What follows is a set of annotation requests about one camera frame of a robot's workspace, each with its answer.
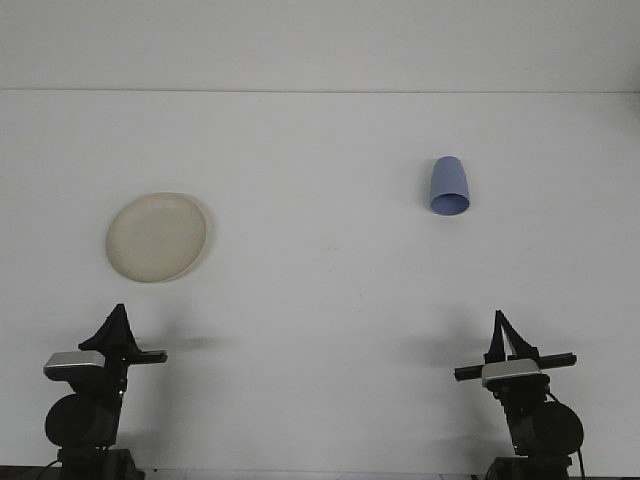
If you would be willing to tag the grey camera box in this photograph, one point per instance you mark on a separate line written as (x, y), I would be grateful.
(510, 371)
(72, 361)

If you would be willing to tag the pale round plate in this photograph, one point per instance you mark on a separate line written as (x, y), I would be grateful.
(155, 240)

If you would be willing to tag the pale blue cup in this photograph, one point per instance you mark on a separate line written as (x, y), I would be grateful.
(447, 180)

